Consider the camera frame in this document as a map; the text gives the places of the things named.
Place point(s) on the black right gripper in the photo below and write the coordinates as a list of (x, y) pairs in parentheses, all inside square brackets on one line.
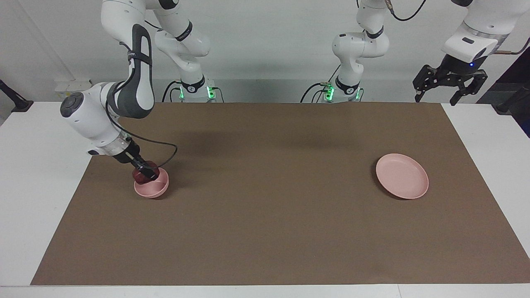
[(129, 155)]

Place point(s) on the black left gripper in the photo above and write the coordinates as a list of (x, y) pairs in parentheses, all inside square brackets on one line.
[(457, 68)]

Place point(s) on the red apple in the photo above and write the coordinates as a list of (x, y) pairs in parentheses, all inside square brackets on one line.
[(138, 177)]

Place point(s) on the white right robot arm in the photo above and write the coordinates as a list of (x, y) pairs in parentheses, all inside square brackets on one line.
[(87, 116)]

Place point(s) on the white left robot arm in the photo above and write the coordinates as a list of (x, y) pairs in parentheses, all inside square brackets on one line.
[(360, 45)]

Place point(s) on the pink bowl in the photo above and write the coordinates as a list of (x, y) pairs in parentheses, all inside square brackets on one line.
[(155, 190)]

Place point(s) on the pink plate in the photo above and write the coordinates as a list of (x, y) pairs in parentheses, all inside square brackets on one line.
[(401, 176)]

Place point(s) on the black clamp stand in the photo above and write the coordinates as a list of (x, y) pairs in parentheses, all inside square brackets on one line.
[(511, 103), (18, 105)]

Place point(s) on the brown table mat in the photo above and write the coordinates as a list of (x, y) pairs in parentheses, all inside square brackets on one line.
[(269, 215)]

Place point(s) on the white wall power box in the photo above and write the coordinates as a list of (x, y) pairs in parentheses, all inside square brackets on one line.
[(76, 90)]

